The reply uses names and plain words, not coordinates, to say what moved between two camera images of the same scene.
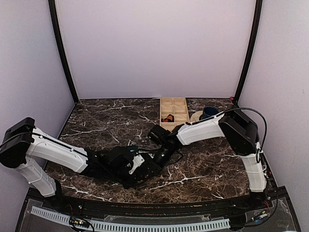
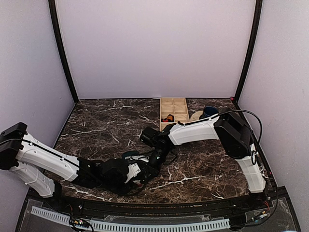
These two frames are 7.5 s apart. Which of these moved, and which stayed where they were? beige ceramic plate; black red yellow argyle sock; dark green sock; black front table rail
Moved: dark green sock
Stayed: black red yellow argyle sock; beige ceramic plate; black front table rail
